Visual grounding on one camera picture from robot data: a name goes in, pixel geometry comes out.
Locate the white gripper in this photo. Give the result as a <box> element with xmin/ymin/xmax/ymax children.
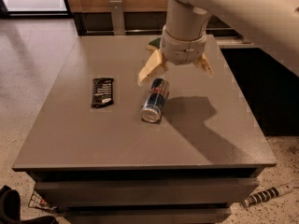
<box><xmin>137</xmin><ymin>26</ymin><xmax>214</xmax><ymax>86</ymax></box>

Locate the blue silver redbull can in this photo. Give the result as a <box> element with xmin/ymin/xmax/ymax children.
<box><xmin>141</xmin><ymin>78</ymin><xmax>169</xmax><ymax>123</ymax></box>

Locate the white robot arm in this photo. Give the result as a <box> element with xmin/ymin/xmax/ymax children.
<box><xmin>137</xmin><ymin>0</ymin><xmax>299</xmax><ymax>83</ymax></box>

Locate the green yellow sponge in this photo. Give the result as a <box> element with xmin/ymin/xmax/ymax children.
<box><xmin>148</xmin><ymin>37</ymin><xmax>161</xmax><ymax>51</ymax></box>

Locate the black snack bar wrapper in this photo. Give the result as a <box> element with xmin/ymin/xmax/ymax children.
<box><xmin>91</xmin><ymin>77</ymin><xmax>114</xmax><ymax>108</ymax></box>

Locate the grey drawer cabinet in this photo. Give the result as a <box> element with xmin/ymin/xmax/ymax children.
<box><xmin>13</xmin><ymin>36</ymin><xmax>276</xmax><ymax>224</ymax></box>

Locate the black white striped object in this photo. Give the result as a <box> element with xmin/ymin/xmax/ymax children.
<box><xmin>242</xmin><ymin>184</ymin><xmax>293</xmax><ymax>208</ymax></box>

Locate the metal rail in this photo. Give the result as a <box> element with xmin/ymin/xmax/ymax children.
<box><xmin>85</xmin><ymin>28</ymin><xmax>238</xmax><ymax>36</ymax></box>

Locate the left metal wall bracket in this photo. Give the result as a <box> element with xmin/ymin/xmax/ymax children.
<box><xmin>109</xmin><ymin>0</ymin><xmax>125</xmax><ymax>35</ymax></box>

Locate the wire basket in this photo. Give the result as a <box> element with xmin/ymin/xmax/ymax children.
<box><xmin>28</xmin><ymin>190</ymin><xmax>56</xmax><ymax>212</ymax></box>

